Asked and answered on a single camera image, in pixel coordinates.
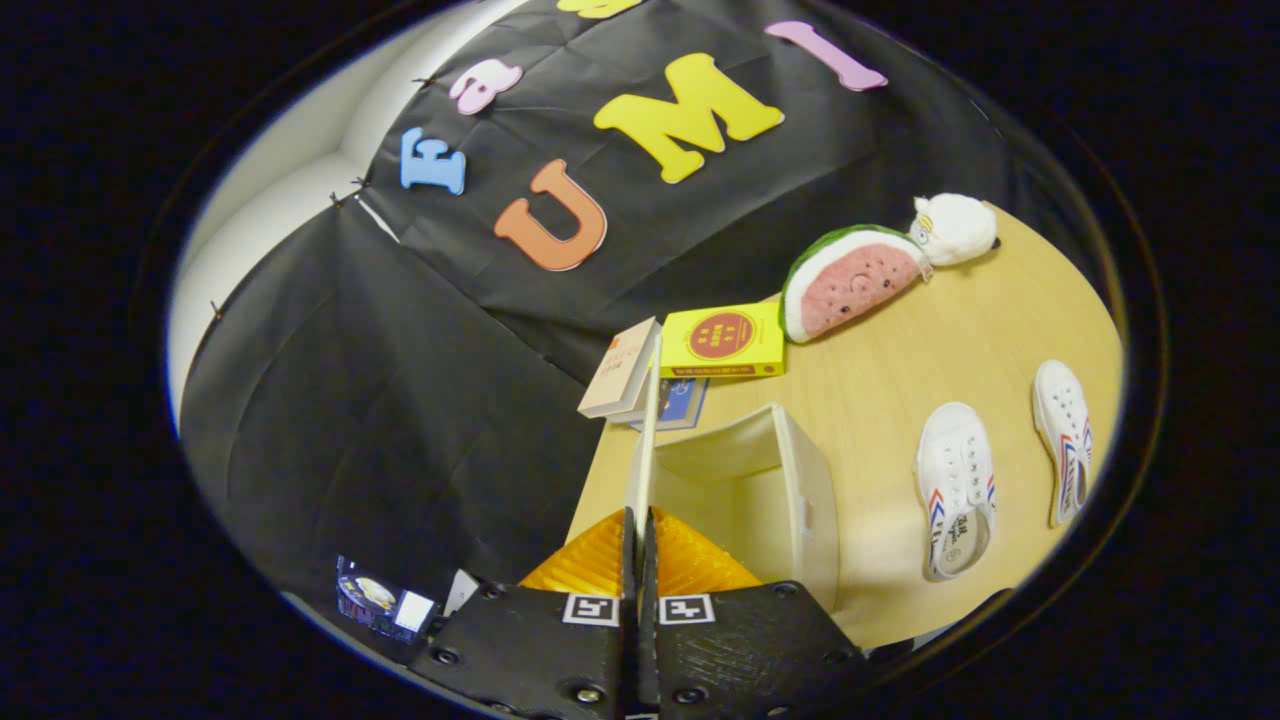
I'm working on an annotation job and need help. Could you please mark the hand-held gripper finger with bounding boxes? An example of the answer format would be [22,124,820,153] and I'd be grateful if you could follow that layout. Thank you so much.
[408,506,641,720]
[640,506,873,720]

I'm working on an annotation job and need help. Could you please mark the beige fabric storage box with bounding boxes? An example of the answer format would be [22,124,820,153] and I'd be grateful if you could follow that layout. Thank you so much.
[624,335,841,613]

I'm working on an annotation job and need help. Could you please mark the white shoe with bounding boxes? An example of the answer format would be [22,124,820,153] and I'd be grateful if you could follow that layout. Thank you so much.
[915,402,998,583]
[1033,360,1094,528]

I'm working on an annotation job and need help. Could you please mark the blue book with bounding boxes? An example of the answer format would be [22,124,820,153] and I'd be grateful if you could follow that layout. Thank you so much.
[630,375,709,433]

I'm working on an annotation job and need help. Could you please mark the beige book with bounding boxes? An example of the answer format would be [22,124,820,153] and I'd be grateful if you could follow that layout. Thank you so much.
[578,317,663,419]

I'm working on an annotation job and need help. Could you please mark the yellow book red circle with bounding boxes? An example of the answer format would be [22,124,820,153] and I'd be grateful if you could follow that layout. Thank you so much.
[659,302,786,379]

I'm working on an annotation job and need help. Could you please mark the blue printed panel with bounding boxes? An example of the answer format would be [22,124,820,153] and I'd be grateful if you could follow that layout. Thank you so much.
[335,556,441,643]

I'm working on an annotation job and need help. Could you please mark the watermelon slice plush toy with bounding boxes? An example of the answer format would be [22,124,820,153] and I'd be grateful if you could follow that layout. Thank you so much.
[780,224,933,345]

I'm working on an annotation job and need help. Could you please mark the white plush toy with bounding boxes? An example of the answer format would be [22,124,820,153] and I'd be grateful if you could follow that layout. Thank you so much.
[908,193,1001,267]

